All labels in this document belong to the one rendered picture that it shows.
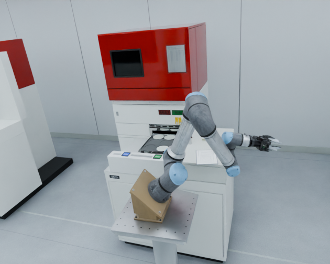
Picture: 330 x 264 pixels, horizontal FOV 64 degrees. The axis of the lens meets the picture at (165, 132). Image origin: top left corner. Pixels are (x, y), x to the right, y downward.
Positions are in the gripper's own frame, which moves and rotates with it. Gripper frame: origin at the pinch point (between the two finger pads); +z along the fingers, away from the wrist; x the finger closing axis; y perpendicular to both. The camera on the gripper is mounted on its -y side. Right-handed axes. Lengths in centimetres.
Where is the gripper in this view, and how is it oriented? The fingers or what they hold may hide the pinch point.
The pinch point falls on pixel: (278, 144)
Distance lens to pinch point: 173.9
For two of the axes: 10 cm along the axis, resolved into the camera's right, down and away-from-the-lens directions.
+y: 0.5, 2.3, -9.7
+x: 1.6, -9.6, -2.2
